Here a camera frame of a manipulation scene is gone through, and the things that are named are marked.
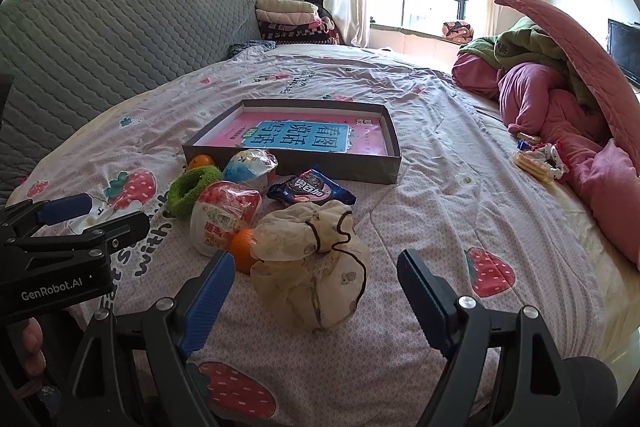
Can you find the patterned bag on windowsill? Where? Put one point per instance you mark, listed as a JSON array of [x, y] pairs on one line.
[[457, 32]]

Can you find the cream folded blanket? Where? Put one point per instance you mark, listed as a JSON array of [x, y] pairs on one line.
[[285, 9]]

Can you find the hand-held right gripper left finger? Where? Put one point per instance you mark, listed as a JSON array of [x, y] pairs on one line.
[[210, 302]]

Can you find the black television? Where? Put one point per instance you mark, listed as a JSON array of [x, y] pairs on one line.
[[625, 52]]

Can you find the blue cookie packet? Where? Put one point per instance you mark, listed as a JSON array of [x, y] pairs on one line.
[[310, 191]]

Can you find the shallow grey cardboard box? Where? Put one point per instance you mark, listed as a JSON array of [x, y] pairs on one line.
[[350, 167]]

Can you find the green fluffy scrunchie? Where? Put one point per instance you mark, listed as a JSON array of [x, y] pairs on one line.
[[181, 197]]

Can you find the blue patterned cloth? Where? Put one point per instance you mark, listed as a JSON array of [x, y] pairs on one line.
[[250, 48]]

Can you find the large orange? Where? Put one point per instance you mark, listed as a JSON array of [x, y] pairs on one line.
[[244, 251]]

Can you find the pink fleece blanket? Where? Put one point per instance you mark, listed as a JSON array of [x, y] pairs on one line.
[[545, 107]]

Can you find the small biscuit roll packet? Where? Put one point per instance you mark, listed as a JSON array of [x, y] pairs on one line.
[[529, 138]]

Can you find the pink quilted mat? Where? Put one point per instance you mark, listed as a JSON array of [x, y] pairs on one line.
[[600, 72]]

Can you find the grey quilted headboard cover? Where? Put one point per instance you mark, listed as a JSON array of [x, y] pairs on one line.
[[115, 42]]

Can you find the person's left hand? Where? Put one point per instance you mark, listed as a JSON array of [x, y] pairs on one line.
[[30, 339]]

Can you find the green garment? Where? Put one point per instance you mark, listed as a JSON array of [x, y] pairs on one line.
[[530, 42]]

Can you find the yellow biscuit packet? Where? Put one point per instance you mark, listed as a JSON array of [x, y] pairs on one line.
[[532, 166]]

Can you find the red egg toy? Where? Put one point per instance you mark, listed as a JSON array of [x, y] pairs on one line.
[[222, 217]]

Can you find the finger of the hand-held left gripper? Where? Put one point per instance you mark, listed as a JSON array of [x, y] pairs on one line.
[[115, 229], [65, 208]]

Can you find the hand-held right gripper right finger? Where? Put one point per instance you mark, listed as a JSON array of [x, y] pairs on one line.
[[425, 302]]

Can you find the dark checkered folded blanket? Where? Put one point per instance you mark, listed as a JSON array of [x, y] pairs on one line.
[[295, 34]]

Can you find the small orange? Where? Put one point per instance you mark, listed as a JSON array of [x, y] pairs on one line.
[[201, 161]]

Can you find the blue egg toy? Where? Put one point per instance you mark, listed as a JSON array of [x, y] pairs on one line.
[[247, 168]]

